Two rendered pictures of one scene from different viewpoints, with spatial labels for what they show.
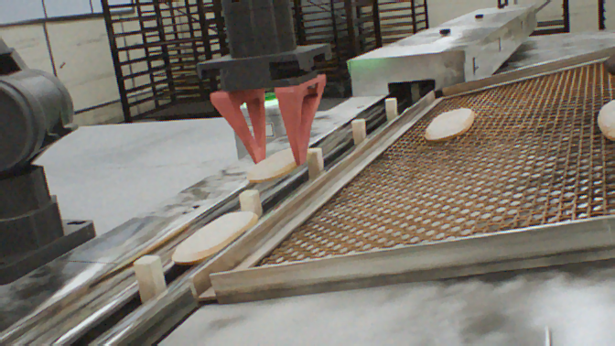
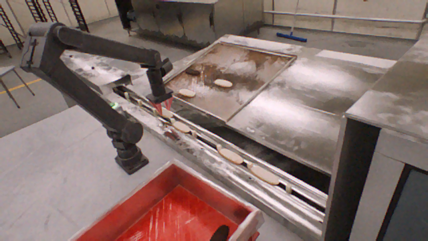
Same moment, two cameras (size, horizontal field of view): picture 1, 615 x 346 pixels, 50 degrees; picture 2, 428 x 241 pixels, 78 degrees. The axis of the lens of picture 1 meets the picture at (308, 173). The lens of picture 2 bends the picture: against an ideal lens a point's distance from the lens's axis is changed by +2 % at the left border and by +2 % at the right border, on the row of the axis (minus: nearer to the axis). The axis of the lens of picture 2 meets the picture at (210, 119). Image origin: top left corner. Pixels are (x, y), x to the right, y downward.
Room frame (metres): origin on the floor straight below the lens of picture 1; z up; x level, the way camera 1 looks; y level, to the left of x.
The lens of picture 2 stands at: (-0.03, 0.81, 1.46)
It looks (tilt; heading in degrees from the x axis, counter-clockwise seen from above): 34 degrees down; 297
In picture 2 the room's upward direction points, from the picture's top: 9 degrees counter-clockwise
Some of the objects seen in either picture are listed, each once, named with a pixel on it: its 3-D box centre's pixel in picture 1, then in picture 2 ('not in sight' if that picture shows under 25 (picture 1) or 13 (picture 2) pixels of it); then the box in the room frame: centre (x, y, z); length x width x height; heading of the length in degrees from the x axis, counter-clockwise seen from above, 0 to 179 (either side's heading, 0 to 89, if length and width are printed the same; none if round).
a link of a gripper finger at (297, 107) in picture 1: (279, 113); (163, 103); (0.57, 0.02, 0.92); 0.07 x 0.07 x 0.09; 65
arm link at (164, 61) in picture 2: not in sight; (157, 63); (0.58, -0.02, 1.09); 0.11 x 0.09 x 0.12; 87
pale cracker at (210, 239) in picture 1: (217, 232); (181, 126); (0.47, 0.07, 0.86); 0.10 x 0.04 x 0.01; 155
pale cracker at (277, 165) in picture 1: (280, 160); (164, 112); (0.58, 0.02, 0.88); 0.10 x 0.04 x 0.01; 155
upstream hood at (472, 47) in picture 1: (475, 35); (76, 63); (1.55, -0.43, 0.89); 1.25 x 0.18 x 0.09; 155
